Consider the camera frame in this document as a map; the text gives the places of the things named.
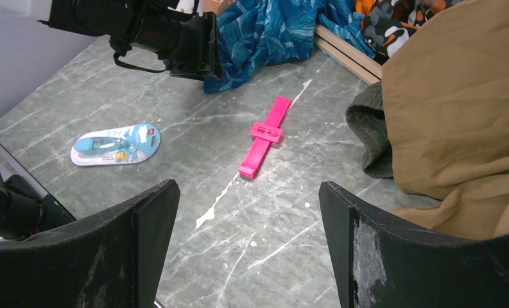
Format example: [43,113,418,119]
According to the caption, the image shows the olive green garment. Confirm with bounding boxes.
[345,81,393,178]

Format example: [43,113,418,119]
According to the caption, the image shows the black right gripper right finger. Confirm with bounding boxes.
[318,181,509,307]

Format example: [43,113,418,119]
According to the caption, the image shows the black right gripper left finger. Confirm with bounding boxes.
[0,180,180,307]

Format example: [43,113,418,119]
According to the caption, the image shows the wooden clothes rack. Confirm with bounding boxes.
[314,25,382,85]

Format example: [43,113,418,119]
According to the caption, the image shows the blue leaf-print shorts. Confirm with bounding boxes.
[203,0,375,94]

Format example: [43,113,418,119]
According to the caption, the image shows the brown hanging shorts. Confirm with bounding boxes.
[382,1,509,240]

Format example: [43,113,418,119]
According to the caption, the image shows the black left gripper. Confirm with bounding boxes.
[41,1,223,80]

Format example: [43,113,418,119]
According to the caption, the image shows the toothbrush blister pack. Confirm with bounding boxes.
[70,123,161,167]

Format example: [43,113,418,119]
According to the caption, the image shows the black orange patterned garment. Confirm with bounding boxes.
[360,0,461,65]

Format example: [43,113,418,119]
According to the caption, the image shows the pink plastic clip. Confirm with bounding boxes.
[238,96,291,179]

